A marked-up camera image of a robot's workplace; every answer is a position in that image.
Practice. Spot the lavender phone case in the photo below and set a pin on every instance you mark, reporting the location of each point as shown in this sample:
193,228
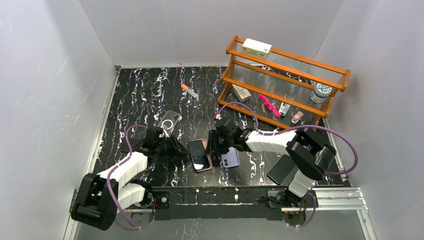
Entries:
230,159

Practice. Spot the pink phone case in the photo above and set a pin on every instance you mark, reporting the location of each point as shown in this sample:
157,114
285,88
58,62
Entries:
206,145

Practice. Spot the white red carton box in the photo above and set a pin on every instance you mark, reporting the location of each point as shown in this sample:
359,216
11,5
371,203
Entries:
256,48

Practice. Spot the clear magsafe phone case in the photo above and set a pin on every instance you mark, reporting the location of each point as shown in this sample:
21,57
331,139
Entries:
169,121

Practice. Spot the small pink white item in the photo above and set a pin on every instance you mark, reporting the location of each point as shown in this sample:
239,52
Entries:
297,117

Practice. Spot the orange wooden shelf rack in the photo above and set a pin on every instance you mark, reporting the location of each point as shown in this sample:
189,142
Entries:
283,78

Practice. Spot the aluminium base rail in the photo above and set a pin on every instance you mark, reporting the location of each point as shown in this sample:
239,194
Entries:
238,197

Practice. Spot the dark teal phone case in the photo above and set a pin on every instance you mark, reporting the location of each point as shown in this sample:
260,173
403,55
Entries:
283,171

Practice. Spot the white blue round jar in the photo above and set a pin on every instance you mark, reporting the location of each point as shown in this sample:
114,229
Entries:
320,93

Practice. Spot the small grey box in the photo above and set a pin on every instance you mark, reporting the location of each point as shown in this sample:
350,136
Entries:
241,93

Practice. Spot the orange grey marker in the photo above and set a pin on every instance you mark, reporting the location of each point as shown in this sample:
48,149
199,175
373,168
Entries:
190,91

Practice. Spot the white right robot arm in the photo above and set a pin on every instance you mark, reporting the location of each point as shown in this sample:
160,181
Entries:
307,149

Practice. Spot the pink utility knife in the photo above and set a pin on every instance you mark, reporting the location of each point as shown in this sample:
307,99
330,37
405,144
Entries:
269,105

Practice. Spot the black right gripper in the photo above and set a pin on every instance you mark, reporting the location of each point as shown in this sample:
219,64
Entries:
214,142

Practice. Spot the black screen smartphone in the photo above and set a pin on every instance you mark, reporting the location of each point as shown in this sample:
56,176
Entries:
199,154

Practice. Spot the white green stapler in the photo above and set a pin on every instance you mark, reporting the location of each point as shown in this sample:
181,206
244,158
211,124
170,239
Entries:
283,109

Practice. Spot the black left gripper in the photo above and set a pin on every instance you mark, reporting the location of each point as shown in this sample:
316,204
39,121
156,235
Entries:
171,147

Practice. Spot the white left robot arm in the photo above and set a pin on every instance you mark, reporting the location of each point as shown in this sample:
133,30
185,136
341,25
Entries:
112,185

